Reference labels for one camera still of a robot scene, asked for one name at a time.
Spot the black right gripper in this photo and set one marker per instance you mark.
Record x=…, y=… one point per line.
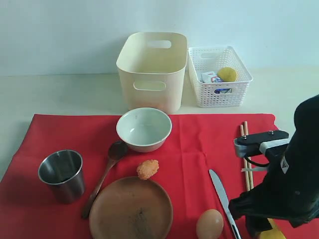
x=289, y=191

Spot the yellow cheese wedge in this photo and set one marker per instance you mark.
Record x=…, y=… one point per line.
x=273, y=233

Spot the brown egg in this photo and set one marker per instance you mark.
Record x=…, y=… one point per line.
x=209, y=225

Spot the yellow lemon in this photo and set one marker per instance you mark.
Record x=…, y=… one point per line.
x=227, y=74

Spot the blue white milk carton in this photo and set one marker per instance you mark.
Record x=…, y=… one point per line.
x=211, y=77

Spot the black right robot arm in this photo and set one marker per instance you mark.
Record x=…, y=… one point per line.
x=306, y=120

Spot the silver table knife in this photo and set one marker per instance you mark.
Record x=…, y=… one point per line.
x=220, y=190

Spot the left wooden chopstick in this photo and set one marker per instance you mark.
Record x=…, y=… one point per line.
x=245, y=162

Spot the wooden chopstick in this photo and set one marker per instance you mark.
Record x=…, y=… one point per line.
x=245, y=162
x=249, y=165

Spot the right wooden chopstick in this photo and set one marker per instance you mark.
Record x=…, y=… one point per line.
x=249, y=165

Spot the orange fried nugget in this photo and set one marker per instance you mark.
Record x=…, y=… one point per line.
x=147, y=169

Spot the brown round plate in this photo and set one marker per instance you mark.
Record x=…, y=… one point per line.
x=131, y=208

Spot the pale green ceramic bowl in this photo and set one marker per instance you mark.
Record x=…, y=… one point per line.
x=144, y=129

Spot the white perforated plastic basket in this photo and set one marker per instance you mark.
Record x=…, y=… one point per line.
x=217, y=94

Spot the dark wooden spoon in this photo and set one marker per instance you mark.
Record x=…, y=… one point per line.
x=116, y=152

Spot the cream plastic storage bin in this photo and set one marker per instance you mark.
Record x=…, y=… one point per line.
x=151, y=67

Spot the stainless steel cup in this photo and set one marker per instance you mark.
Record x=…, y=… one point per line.
x=62, y=173

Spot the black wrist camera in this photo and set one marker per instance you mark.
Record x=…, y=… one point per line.
x=256, y=144

